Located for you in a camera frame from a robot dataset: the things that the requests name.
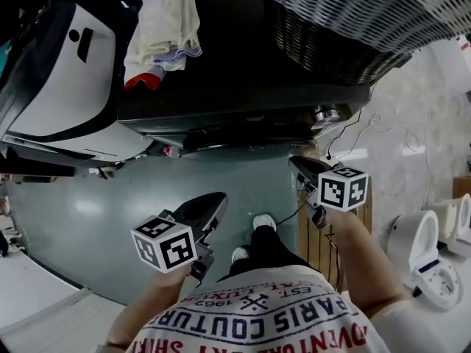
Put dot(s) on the woven white grey laundry basket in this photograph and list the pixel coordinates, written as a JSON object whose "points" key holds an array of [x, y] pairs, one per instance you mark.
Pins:
{"points": [[360, 24]]}

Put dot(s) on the white appliance with black trim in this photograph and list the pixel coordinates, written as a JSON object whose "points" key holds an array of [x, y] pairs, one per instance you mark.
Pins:
{"points": [[59, 98]]}

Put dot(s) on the white bottle with red cap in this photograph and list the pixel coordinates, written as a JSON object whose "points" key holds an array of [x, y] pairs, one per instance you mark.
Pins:
{"points": [[171, 151]]}

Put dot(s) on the white toilet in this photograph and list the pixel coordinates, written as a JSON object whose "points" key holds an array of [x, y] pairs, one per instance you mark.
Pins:
{"points": [[458, 223], [423, 256]]}

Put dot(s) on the person's right white shoe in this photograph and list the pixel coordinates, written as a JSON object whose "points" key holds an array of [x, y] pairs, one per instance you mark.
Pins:
{"points": [[264, 222]]}

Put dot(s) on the dark grey washing machine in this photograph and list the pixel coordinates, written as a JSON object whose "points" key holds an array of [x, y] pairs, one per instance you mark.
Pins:
{"points": [[235, 86]]}

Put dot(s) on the person's black trousers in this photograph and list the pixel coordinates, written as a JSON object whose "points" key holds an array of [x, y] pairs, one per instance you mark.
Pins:
{"points": [[268, 248]]}

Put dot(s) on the person's white shoe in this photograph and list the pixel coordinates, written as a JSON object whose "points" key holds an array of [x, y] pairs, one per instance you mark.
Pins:
{"points": [[264, 222], [240, 254]]}

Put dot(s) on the cardboard box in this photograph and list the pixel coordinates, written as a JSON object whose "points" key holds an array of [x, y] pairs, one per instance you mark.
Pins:
{"points": [[463, 187]]}

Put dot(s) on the person's left white shoe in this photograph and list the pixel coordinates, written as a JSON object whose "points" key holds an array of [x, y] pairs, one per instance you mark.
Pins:
{"points": [[240, 254]]}

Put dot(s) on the person's white printed t-shirt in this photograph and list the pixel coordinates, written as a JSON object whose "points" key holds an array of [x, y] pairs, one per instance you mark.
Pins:
{"points": [[257, 318]]}

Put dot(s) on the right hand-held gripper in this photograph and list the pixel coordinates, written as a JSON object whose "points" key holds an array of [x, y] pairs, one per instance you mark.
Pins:
{"points": [[342, 189]]}

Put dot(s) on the person's right forearm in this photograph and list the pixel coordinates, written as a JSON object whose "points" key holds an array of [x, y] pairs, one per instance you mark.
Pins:
{"points": [[368, 263]]}

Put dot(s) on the wooden slatted mat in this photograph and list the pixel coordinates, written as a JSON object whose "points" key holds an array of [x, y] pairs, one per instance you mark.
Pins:
{"points": [[320, 256]]}

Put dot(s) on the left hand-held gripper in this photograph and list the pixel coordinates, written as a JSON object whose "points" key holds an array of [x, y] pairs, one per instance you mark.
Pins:
{"points": [[163, 245]]}

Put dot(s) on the person's left forearm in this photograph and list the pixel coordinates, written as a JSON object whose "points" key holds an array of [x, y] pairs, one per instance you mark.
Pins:
{"points": [[147, 303]]}

